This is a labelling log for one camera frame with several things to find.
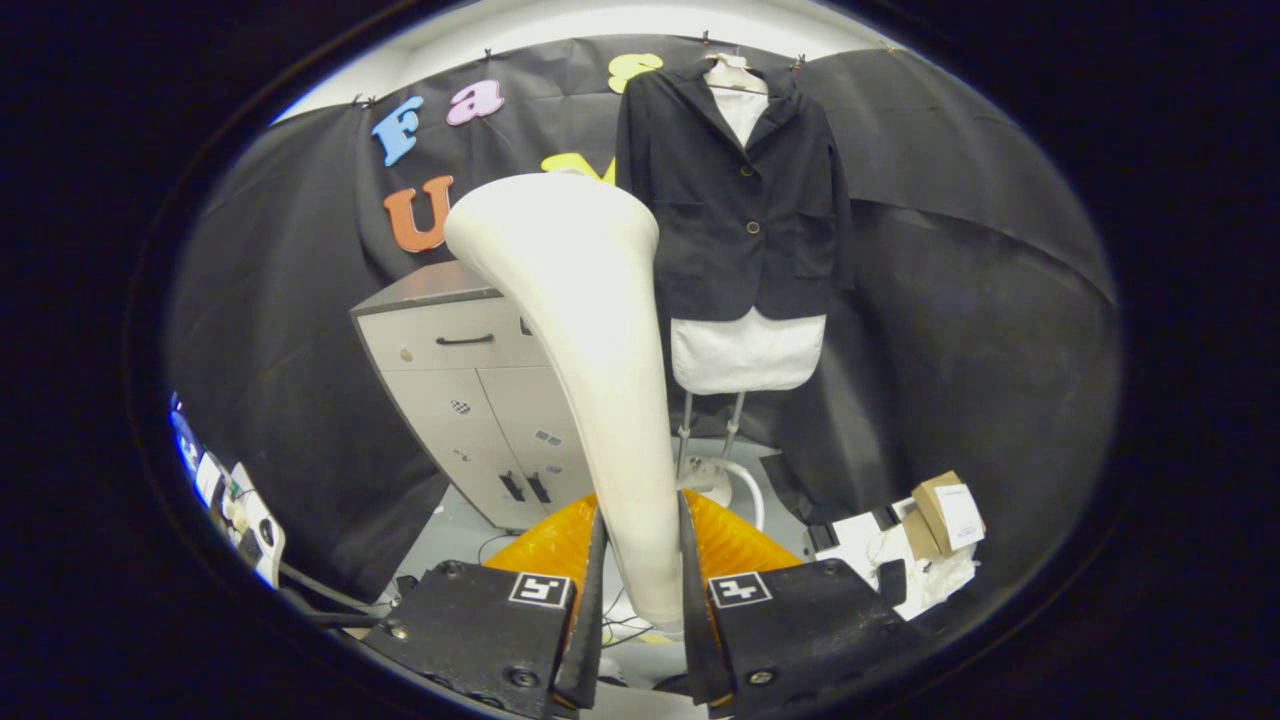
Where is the thick black cable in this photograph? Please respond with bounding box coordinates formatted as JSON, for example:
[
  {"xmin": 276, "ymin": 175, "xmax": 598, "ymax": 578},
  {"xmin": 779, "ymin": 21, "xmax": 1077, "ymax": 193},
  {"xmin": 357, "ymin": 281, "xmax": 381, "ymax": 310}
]
[{"xmin": 278, "ymin": 562, "xmax": 396, "ymax": 626}]

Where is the white garment steamer head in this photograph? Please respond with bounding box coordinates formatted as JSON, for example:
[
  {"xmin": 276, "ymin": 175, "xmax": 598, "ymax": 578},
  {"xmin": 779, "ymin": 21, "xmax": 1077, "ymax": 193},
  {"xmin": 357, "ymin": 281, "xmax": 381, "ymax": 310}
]
[{"xmin": 443, "ymin": 172, "xmax": 686, "ymax": 633}]

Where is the row of backdrop clips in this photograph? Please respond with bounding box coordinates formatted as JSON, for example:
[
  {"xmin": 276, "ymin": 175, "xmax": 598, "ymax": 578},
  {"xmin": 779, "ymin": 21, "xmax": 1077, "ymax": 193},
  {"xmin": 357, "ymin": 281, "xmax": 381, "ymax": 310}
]
[{"xmin": 355, "ymin": 30, "xmax": 901, "ymax": 109}]

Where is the black backdrop cloth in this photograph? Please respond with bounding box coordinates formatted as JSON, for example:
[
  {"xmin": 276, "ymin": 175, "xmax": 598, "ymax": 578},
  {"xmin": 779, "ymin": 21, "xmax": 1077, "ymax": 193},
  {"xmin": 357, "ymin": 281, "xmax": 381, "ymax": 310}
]
[{"xmin": 165, "ymin": 35, "xmax": 1119, "ymax": 601}]

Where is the white round base with poles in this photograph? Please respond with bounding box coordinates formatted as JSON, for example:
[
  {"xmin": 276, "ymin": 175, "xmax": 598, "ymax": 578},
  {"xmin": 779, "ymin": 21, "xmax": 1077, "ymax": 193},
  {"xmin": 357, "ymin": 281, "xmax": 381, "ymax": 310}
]
[{"xmin": 675, "ymin": 390, "xmax": 746, "ymax": 506}]

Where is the white dress form torso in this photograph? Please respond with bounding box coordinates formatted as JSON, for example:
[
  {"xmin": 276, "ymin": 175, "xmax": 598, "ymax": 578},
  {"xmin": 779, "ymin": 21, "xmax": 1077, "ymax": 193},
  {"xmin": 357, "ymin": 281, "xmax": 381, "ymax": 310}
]
[{"xmin": 670, "ymin": 88, "xmax": 829, "ymax": 396}]

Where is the grey cabinet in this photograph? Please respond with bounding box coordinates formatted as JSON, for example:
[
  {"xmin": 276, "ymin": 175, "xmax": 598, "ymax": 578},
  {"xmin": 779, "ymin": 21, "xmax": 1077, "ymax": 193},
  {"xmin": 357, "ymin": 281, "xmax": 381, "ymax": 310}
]
[{"xmin": 350, "ymin": 262, "xmax": 601, "ymax": 531}]

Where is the black blazer jacket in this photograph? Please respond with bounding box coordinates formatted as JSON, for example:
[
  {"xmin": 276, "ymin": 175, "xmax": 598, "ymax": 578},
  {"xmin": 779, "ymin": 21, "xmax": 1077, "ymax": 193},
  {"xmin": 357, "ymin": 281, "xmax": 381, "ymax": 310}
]
[{"xmin": 615, "ymin": 62, "xmax": 853, "ymax": 323}]

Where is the white steamer hose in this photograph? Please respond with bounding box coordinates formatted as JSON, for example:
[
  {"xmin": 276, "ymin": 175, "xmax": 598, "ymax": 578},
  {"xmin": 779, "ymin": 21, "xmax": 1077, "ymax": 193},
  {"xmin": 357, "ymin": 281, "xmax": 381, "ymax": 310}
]
[{"xmin": 700, "ymin": 458, "xmax": 767, "ymax": 533}]

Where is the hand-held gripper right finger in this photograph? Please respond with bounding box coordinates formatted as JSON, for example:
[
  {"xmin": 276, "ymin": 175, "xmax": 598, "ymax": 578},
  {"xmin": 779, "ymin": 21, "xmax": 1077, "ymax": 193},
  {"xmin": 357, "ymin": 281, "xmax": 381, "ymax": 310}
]
[{"xmin": 678, "ymin": 490, "xmax": 931, "ymax": 719}]

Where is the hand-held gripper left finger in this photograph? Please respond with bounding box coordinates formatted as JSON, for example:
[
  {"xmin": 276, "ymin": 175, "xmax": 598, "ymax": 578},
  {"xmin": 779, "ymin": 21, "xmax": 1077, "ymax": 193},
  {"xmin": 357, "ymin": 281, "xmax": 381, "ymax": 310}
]
[{"xmin": 362, "ymin": 492, "xmax": 608, "ymax": 720}]

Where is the white packaging pile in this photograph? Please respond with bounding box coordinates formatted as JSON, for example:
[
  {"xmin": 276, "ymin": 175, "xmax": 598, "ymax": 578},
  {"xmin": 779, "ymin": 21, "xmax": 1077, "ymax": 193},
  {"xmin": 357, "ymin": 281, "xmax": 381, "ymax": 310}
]
[{"xmin": 810, "ymin": 510, "xmax": 981, "ymax": 621}]

